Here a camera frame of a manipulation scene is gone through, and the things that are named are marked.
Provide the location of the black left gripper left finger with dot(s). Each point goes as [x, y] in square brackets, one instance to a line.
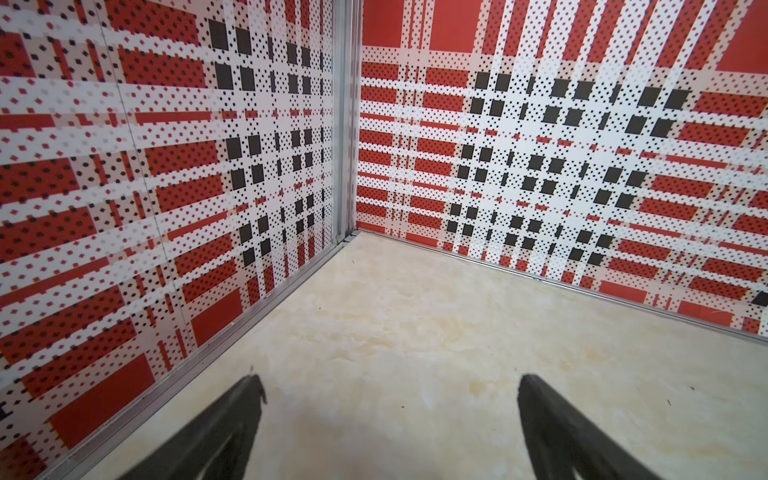
[216, 444]

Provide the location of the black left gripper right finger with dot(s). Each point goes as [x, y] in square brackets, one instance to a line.
[563, 443]

